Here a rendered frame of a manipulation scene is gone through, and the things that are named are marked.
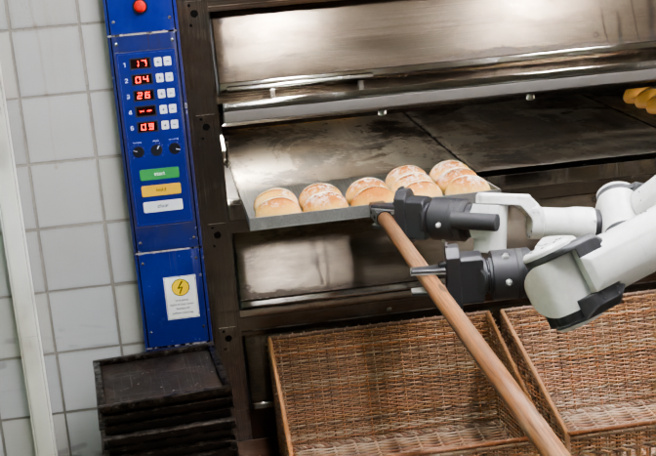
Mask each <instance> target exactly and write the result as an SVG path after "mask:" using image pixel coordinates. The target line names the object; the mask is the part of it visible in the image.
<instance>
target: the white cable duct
mask: <svg viewBox="0 0 656 456"><path fill-rule="evenodd" d="M0 220H1V226H2V232H3V238H4V245H5V252H6V258H7V265H8V271H9V277H10V283H11V290H12V297H13V303H14V310H15V316H16V323H17V329H18V335H19V342H20V354H21V360H22V367H23V374H24V379H25V386H26V392H27V399H28V405H29V412H30V419H31V425H32V431H33V437H34V444H35V451H36V456H58V450H57V444H56V437H55V430H54V424H53V417H52V410H51V403H50V397H49V391H48V384H47V377H46V370H45V363H44V357H43V351H42V344H41V337H40V330H39V324H38V317H37V310H36V304H35V297H34V291H33V284H32V277H31V270H30V263H29V258H28V251H27V244H26V237H25V230H24V224H23V217H22V210H21V198H20V192H19V185H18V178H17V171H16V164H15V158H14V152H13V145H12V138H11V131H10V125H9V118H8V111H7V105H6V98H5V92H4V85H3V78H2V71H1V64H0Z"/></svg>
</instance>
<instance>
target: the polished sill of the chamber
mask: <svg viewBox="0 0 656 456"><path fill-rule="evenodd" d="M475 173H476V174H477V175H478V176H479V177H480V178H482V179H484V180H485V181H487V182H489V183H490V184H492V185H494V186H495V187H498V188H500V189H501V190H510V189H519V188H528V187H544V186H553V185H562V184H571V183H580V182H588V181H597V180H606V179H615V178H623V177H631V176H640V175H649V174H656V152H652V153H644V154H635V155H626V156H616V157H607V158H599V159H590V160H581V161H572V162H563V163H555V164H545V165H536V166H527V167H518V168H510V169H501V170H492V171H483V172H475ZM227 203H228V212H229V220H230V221H239V220H247V219H246V215H245V212H244V208H243V205H242V202H241V198H233V199H228V200H227Z"/></svg>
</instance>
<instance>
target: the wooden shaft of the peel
mask: <svg viewBox="0 0 656 456"><path fill-rule="evenodd" d="M378 223H379V224H380V226H381V227H382V229H383V230H384V231H385V233H386V234H387V236H388V237H389V239H390V240H391V242H392V243H393V245H394V246H395V248H396V249H397V251H398V252H399V253H400V255H401V256H402V258H403V259H404V261H405V262H406V263H407V265H408V266H409V268H410V269H411V268H415V267H423V266H428V264H427V262H426V261H425V260H424V258H423V257H422V256H421V254H420V253H419V252H418V250H417V249H416V248H415V246H414V245H413V244H412V242H411V241H410V240H409V238H408V237H407V236H406V234H405V233H404V232H403V230H402V229H401V228H400V226H399V225H398V224H397V222H396V221H395V220H394V218H393V217H392V216H391V214H390V213H388V212H383V213H381V214H380V215H379V216H378ZM416 277H417V278H418V280H419V281H420V283H421V284H422V285H423V287H424V288H425V290H426V291H427V293H428V294H429V296H430V297H431V299H432V300H433V302H434V303H435V305H436V306H437V307H438V309H439V310H440V312H441V313H442V315H443V316H444V317H445V319H446V320H447V322H448V323H449V325H450V326H451V328H452V329H453V330H454V332H455V333H456V335H457V336H458V338H459V339H460V340H461V342H462V343H463V345H464V346H465V348H466V349H467V351H468V352H469V353H470V355H471V357H472V358H473V360H474V361H475V362H476V364H477V365H478V367H479V368H480V370H481V371H482V373H483V374H484V375H485V377H486V378H487V380H488V381H489V383H490V384H491V385H492V387H493V388H494V390H495V391H496V393H497V394H498V396H499V397H500V398H501V400H502V401H503V402H504V403H505V405H506V406H507V407H508V409H509V410H510V412H511V413H512V415H513V416H514V418H515V419H516V421H517V422H518V424H519V425H520V427H521V428H522V429H523V431H524V432H525V434H526V435H527V437H528V438H529V439H530V441H531V442H532V444H533V445H534V447H535V448H536V450H537V451H538V452H539V454H540V455H541V456H571V454H570V453H569V452H568V450H567V449H566V448H565V446H564V445H563V444H562V442H561V441H560V440H559V438H558V437H557V436H556V434H555V433H554V431H553V430H552V429H551V427H550V426H549V425H548V423H547V422H546V421H545V419H544V418H543V417H542V415H541V414H540V413H539V411H538V410H537V409H536V407H535V406H534V405H533V403H532V402H531V401H530V399H529V398H528V397H527V395H526V394H525V393H524V391H523V390H522V389H521V387H520V386H519V385H518V383H517V382H516V381H515V379H514V378H513V376H512V375H511V374H510V372H509V371H508V370H507V369H506V367H505V366H504V365H503V363H502V362H501V361H500V359H499V358H498V357H497V355H495V354H494V352H493V351H492V350H491V348H490V347H489V346H488V344H487V343H486V342H485V340H484V339H483V338H482V336H481V335H480V334H479V332H478V331H477V330H476V328H475V327H474V326H473V324H472V323H471V321H470V320H469V319H468V317H467V316H466V315H465V313H464V312H463V311H462V309H461V308H460V307H459V305H458V304H457V303H456V301H455V300H454V299H453V297H452V296H451V295H450V293H449V292H448V291H447V289H446V288H445V287H444V285H443V284H442V283H441V281H440V280H439V279H438V277H437V276H436V275H435V274H431V275H416Z"/></svg>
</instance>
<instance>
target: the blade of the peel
mask: <svg viewBox="0 0 656 456"><path fill-rule="evenodd" d="M387 176H388V174H384V175H376V176H367V177H358V178H349V179H341V180H333V181H324V182H315V183H307V184H298V185H289V186H281V188H285V189H287V190H289V191H291V192H292V193H293V194H294V195H295V196H296V198H297V200H298V204H299V197H300V194H301V193H302V191H303V190H304V189H305V188H306V187H308V186H310V185H312V184H316V183H324V184H329V185H332V186H334V187H336V188H337V189H338V190H339V191H340V192H341V194H342V196H343V197H344V198H346V193H347V190H348V188H349V187H350V185H352V184H353V183H354V182H356V181H358V180H360V179H363V178H376V179H379V180H381V181H383V182H384V183H386V178H387ZM486 182H487V181H486ZM487 183H488V184H489V186H490V190H484V191H476V192H467V193H459V194H450V195H445V194H442V196H434V197H432V198H431V200H433V199H434V198H435V197H452V198H467V199H468V200H469V201H470V202H471V204H479V203H475V196H476V195H477V194H478V193H479V192H493V193H501V189H500V188H498V187H495V186H494V185H492V184H490V183H489V182H487ZM270 188H273V187H265V188H256V189H247V190H240V191H239V195H240V198H241V202H242V205H243V208H244V212H245V215H246V219H247V222H248V225H249V229H250V231H253V230H262V229H270V228H286V227H293V226H302V225H310V224H319V223H327V222H336V221H343V220H352V219H360V218H369V217H370V208H369V204H367V205H358V206H351V204H349V203H348V207H342V208H333V209H325V210H316V211H308V212H303V209H302V208H301V206H300V204H299V206H300V208H301V211H302V212H300V213H292V214H283V215H275V216H266V217H259V218H256V212H255V210H254V202H255V200H256V198H257V197H258V195H259V194H261V193H262V192H264V191H265V190H267V189H270Z"/></svg>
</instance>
